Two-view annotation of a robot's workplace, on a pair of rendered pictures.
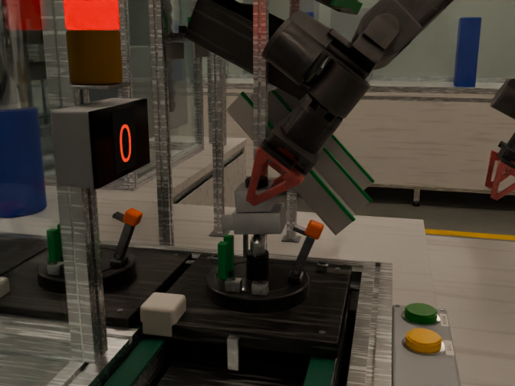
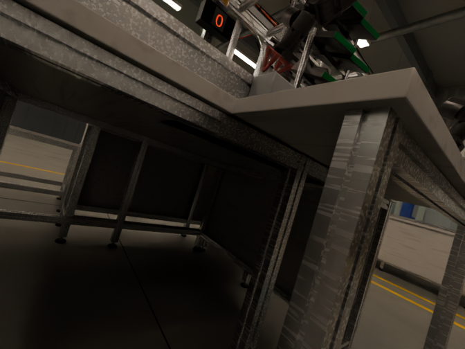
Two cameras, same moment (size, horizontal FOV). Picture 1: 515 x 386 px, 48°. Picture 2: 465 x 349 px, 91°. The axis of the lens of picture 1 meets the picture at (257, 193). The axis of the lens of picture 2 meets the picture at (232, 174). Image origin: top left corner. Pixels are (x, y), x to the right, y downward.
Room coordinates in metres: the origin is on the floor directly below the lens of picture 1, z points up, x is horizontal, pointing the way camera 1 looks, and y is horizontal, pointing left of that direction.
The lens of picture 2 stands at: (0.11, -0.48, 0.72)
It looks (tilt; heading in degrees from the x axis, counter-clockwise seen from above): 1 degrees up; 39
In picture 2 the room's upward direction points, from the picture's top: 17 degrees clockwise
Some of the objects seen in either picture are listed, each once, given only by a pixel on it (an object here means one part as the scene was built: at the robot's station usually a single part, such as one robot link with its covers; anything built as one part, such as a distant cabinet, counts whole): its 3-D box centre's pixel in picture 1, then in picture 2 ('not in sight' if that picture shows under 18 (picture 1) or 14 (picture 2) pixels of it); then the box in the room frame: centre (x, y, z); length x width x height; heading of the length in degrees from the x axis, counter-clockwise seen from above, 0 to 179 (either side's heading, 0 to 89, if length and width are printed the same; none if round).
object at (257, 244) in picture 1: (257, 243); not in sight; (0.74, 0.00, 1.04); 0.02 x 0.02 x 0.03
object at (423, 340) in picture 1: (423, 343); not in sight; (0.61, -0.19, 0.96); 0.04 x 0.04 x 0.02
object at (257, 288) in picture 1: (260, 287); not in sight; (0.68, 0.00, 1.00); 0.02 x 0.01 x 0.02; 77
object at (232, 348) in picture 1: (234, 352); not in sight; (0.61, 0.03, 0.95); 0.01 x 0.01 x 0.04; 77
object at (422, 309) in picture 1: (420, 316); not in sight; (0.68, -0.21, 0.96); 0.04 x 0.04 x 0.02
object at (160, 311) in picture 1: (163, 314); not in sight; (0.66, 0.12, 0.97); 0.05 x 0.05 x 0.04; 77
